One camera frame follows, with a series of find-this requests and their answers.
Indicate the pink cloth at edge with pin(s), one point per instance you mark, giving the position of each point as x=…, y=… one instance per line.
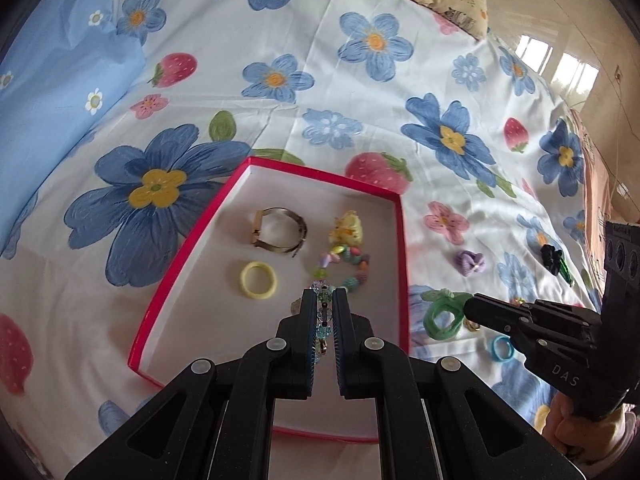
x=598, y=200

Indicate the red jewelry box tray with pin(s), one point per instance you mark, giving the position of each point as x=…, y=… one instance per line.
x=221, y=295

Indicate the floral white bed sheet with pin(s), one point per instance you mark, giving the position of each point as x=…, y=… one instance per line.
x=483, y=155

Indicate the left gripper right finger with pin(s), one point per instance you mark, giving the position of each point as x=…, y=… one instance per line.
x=436, y=420

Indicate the gold wrist watch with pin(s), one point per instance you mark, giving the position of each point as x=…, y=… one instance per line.
x=279, y=230

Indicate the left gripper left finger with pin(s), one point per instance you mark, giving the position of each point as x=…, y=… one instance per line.
x=213, y=421

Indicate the light blue pillow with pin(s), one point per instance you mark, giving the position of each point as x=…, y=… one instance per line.
x=66, y=68

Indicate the right hand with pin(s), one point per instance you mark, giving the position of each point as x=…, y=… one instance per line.
x=594, y=440

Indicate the yellow claw hair clip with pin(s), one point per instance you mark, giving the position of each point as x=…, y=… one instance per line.
x=347, y=230

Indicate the green hair clip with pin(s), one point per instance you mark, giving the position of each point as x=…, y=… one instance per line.
x=564, y=271

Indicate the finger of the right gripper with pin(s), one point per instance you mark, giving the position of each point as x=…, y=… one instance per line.
x=500, y=316

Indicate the purple bow hair clip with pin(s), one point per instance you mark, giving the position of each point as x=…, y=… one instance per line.
x=469, y=263

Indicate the black scrunchie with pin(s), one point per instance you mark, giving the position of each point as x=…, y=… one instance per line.
x=552, y=258

